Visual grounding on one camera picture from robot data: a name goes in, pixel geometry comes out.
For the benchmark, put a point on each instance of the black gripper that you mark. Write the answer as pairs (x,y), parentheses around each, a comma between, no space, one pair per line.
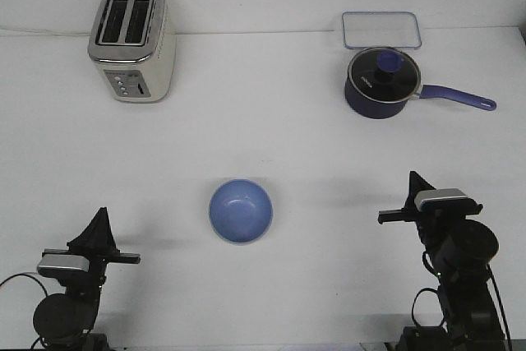
(96,237)
(432,223)

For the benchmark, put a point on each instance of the green bowl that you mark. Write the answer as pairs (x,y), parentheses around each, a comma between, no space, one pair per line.
(246,243)

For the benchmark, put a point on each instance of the blue bowl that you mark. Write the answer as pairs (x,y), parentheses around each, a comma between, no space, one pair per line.
(240,211)

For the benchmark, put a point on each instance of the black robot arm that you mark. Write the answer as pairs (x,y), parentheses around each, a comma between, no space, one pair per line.
(65,321)
(457,252)

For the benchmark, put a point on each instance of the dark blue saucepan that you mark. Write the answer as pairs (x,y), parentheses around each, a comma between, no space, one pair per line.
(374,109)

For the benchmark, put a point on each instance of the glass pot lid blue knob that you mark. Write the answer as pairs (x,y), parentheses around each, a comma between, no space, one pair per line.
(383,74)

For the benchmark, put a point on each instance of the clear blue-rimmed container lid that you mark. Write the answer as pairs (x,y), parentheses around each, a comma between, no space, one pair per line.
(362,30)

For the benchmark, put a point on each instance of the silver two-slot toaster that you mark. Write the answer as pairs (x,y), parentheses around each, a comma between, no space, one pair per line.
(133,46)

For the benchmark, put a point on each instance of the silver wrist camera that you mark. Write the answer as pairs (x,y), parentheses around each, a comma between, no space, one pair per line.
(427,197)
(55,265)

